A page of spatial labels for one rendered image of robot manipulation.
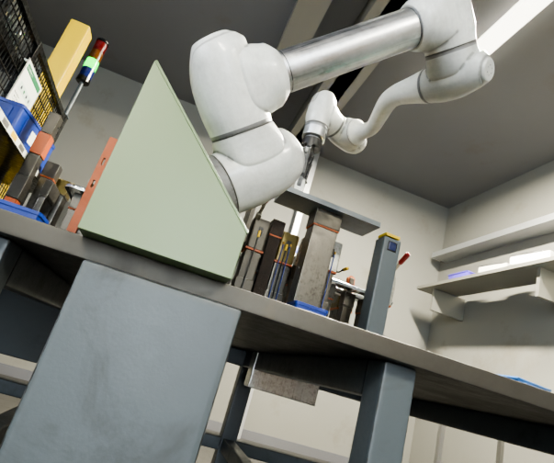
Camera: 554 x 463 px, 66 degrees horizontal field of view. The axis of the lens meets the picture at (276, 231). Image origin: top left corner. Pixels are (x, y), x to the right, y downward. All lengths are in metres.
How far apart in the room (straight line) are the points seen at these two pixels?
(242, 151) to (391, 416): 0.65
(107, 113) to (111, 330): 4.14
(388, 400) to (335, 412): 3.66
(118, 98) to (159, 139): 4.09
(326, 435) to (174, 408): 3.87
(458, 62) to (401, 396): 0.84
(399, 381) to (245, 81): 0.72
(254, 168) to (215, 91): 0.19
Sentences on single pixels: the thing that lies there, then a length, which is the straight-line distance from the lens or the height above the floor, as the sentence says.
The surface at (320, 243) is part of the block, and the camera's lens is 1.47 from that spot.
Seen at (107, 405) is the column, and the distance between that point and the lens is 0.81.
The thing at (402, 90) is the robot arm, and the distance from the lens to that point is 1.39.
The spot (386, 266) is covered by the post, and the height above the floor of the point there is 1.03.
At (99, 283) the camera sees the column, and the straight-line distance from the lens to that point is 0.82.
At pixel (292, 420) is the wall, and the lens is 4.49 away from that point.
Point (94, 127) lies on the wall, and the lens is 4.78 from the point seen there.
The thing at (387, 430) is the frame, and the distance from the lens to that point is 0.99.
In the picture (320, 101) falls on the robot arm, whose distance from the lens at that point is 1.67.
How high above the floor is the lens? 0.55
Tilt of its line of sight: 19 degrees up
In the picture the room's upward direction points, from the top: 17 degrees clockwise
